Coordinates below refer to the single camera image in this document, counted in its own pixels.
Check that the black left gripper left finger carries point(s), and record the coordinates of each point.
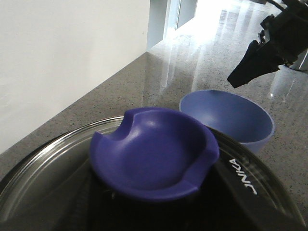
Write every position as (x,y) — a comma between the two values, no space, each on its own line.
(77,198)

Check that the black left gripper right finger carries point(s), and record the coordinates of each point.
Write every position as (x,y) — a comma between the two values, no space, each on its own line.
(255,189)

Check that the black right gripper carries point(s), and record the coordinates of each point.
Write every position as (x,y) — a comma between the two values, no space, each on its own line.
(282,39)

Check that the light blue plastic bowl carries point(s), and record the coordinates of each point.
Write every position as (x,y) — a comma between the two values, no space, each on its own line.
(236,116)

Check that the glass pot lid blue knob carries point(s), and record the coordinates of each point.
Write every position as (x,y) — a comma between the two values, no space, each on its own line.
(157,162)

